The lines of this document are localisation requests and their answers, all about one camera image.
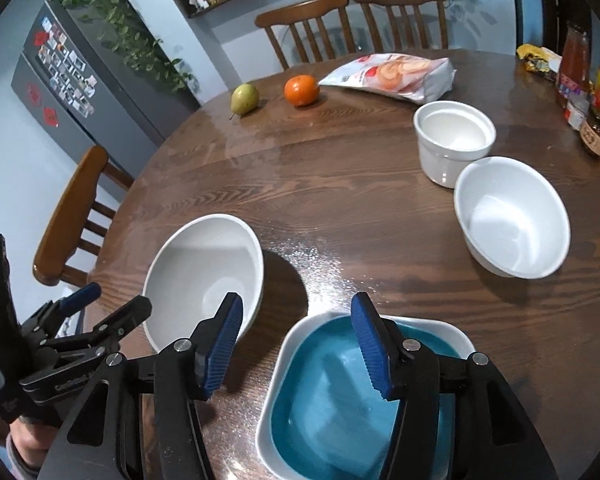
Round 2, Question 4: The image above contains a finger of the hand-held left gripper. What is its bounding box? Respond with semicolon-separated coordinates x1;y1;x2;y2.
45;295;152;361
30;282;102;328

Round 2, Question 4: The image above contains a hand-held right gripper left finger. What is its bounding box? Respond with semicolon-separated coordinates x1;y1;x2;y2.
39;291;245;480

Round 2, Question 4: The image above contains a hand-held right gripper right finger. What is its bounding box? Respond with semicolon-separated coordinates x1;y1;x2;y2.
350;291;561;480

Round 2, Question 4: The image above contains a rectangular blue patterned plate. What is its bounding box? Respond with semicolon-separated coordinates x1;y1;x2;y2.
256;311;477;480

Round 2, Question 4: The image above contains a large grey-white bowl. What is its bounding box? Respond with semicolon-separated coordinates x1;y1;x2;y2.
141;214;266;353

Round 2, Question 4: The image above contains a medium white bowl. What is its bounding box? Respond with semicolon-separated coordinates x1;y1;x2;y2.
453;156;571;279

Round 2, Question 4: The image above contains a small deep white bowl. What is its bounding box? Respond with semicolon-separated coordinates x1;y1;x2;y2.
413;101;497;189

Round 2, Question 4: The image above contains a person's left forearm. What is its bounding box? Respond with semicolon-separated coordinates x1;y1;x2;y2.
7;417;56;476

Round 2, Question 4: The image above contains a grey refrigerator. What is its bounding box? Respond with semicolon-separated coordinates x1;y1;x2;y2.
10;0;201;171

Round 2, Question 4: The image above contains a cluster of fridge photo magnets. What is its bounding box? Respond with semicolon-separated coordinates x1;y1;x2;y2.
37;17;98;113

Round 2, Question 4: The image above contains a green pear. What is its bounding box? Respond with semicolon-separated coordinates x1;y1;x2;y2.
230;83;260;117

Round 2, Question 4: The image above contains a trailing green pothos plant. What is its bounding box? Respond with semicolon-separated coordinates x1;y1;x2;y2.
50;0;201;93

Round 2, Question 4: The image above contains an orange tangerine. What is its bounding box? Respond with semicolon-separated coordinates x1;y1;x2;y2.
284;74;321;107

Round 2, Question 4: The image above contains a white snack bag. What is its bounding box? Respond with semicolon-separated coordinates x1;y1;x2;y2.
318;53;456;105

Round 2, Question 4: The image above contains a dark-lidded sauce jar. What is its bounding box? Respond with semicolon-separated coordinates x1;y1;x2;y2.
579;110;600;158

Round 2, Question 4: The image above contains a yellow snack packet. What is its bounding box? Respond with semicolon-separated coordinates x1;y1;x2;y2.
516;43;563;82

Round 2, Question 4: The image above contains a red sauce bottle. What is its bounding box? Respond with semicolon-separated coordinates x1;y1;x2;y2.
555;22;593;111

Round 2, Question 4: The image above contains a dark wooden door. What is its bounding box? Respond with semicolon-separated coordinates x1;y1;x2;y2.
532;0;588;53

